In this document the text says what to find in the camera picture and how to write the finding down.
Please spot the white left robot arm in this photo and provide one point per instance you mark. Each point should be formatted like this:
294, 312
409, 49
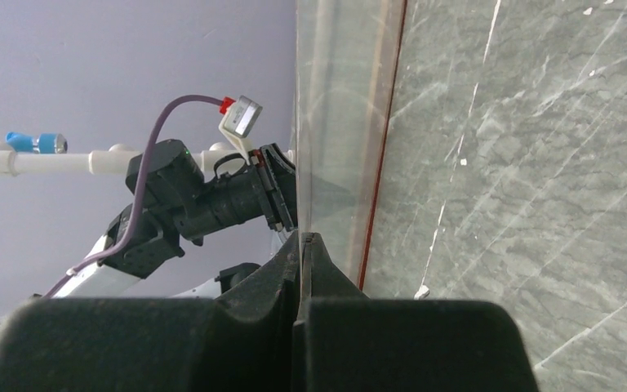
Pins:
179, 203

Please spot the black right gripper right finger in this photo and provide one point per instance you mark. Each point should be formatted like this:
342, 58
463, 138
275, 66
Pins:
346, 341

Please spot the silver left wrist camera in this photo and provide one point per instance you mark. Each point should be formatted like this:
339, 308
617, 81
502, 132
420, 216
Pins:
240, 116

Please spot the clear acrylic sheet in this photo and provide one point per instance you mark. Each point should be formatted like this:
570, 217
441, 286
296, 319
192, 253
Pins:
334, 47

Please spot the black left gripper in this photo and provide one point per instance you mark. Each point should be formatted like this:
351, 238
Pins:
266, 186

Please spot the white pvc pipe stand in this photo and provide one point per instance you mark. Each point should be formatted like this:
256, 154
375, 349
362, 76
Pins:
26, 157

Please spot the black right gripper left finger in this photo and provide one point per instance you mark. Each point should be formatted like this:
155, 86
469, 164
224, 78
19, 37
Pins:
240, 341

